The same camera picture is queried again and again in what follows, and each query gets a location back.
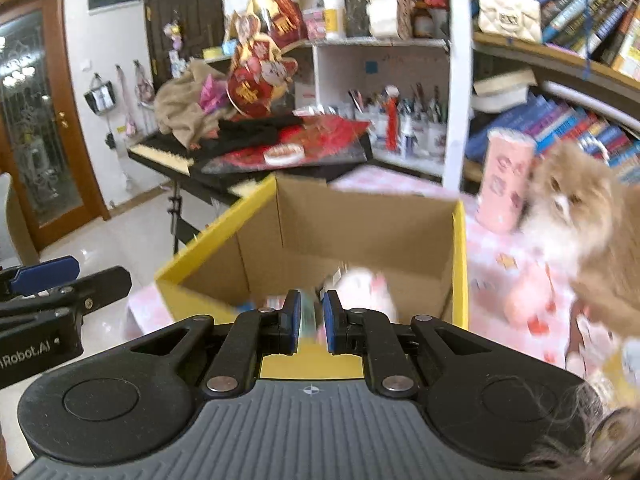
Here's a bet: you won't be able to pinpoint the white pearl collar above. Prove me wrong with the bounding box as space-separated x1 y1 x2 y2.
575 140 611 161

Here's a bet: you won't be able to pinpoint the beige cloth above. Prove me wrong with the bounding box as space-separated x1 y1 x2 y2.
154 58 236 148

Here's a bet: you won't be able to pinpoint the cups of pens and brushes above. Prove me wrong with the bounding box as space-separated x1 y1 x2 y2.
347 82 448 161

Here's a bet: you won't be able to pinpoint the red gold paper decoration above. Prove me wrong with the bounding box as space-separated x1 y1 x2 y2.
250 0 308 41

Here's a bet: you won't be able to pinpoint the yellow cardboard box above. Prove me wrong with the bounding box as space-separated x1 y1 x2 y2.
155 172 471 381

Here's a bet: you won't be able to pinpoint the mint green plastic holder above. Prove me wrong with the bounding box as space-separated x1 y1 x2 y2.
300 287 324 356

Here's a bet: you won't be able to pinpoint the row of colourful books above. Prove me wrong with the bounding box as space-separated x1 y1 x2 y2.
530 0 640 81

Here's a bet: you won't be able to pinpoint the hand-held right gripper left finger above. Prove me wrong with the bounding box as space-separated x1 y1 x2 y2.
129 290 302 395

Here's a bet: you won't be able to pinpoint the dark wooden cabinet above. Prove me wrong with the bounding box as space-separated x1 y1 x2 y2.
142 0 226 78

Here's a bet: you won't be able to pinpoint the pink pig toy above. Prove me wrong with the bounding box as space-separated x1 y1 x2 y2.
502 265 556 323

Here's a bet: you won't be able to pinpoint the pink small box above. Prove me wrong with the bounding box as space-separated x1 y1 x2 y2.
302 7 326 41

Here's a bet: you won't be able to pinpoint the white yellow-label bottle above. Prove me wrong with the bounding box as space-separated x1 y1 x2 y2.
322 0 347 41

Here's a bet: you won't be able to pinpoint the white cubby shelf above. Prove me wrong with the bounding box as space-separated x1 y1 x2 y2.
295 37 451 178

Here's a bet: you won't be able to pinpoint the row of blue books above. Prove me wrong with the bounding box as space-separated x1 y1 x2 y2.
465 92 640 181

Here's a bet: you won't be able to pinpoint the white flat-lying book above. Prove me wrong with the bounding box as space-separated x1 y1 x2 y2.
470 67 538 111

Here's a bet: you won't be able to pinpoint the red fortune figure decoration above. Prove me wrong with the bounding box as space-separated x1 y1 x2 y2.
227 32 298 118

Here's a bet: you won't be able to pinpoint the white round dish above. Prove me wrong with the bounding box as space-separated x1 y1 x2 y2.
263 145 305 166

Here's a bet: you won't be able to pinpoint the wooden glass door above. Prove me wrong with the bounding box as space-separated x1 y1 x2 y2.
0 0 111 251

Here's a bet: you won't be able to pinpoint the black cloth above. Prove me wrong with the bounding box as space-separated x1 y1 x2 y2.
192 115 303 161

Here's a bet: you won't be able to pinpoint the pink paw plush toy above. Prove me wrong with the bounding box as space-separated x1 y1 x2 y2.
330 267 401 322

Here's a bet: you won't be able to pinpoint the black electric piano keyboard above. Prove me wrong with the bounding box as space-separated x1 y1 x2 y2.
127 132 373 196

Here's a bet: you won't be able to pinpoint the hanging pink bag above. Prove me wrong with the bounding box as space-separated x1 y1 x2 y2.
134 60 156 108

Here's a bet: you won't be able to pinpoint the blue hanging cord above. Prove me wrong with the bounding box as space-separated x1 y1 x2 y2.
582 5 598 81

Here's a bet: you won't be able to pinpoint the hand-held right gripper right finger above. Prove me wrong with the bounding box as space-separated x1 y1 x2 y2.
322 290 501 396

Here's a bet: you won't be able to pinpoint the orange fluffy cat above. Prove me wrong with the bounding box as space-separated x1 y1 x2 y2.
517 140 640 480

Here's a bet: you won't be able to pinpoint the white shelf post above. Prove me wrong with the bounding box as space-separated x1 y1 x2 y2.
442 0 473 191

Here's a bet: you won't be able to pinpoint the hanging clear bag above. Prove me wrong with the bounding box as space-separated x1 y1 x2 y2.
84 74 117 116

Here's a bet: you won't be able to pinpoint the black keyboard stand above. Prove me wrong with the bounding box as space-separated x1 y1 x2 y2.
167 180 211 256

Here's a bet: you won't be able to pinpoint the red paper sheets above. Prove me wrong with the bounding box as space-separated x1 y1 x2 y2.
220 115 373 168

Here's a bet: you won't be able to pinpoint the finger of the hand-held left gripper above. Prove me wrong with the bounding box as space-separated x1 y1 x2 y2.
0 256 81 296
0 266 132 318

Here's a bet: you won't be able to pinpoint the pink cylinder container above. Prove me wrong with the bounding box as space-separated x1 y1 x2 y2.
475 129 537 233

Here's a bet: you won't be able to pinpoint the white quilted handbag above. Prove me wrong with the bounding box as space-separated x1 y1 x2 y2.
477 0 543 43

